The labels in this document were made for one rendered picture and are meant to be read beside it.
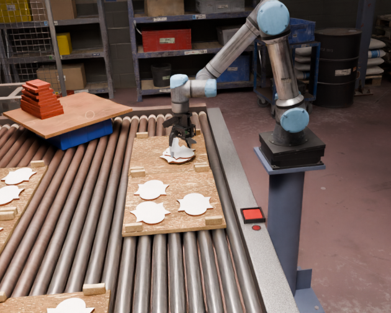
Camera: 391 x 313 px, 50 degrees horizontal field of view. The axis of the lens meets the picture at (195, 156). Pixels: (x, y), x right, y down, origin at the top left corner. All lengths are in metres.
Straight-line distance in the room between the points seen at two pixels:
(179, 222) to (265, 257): 0.32
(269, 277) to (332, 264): 1.57
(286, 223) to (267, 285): 0.95
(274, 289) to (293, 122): 0.79
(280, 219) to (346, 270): 0.77
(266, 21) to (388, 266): 1.79
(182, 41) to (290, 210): 4.03
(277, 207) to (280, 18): 0.92
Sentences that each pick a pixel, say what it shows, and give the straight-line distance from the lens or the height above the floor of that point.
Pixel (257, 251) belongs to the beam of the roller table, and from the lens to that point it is 1.35.
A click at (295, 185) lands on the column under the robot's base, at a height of 0.75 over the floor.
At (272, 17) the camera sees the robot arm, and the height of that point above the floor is 1.54.
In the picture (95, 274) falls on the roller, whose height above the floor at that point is 0.92.
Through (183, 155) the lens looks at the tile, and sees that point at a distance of 1.85.
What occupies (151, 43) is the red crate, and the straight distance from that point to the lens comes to 5.78.
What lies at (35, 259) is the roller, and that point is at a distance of 1.44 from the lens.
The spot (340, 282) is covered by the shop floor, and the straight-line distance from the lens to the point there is 2.69.
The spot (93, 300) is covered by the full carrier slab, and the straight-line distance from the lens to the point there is 1.21.
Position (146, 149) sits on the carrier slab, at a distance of 2.00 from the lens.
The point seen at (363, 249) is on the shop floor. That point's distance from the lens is 2.98.
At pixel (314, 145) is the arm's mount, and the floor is 0.97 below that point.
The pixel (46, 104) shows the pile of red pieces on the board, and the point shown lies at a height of 1.11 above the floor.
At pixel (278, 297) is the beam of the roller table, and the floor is 0.92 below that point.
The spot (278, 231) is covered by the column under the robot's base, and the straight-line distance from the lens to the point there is 2.19.
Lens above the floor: 1.75
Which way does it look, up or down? 25 degrees down
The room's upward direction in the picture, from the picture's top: 3 degrees counter-clockwise
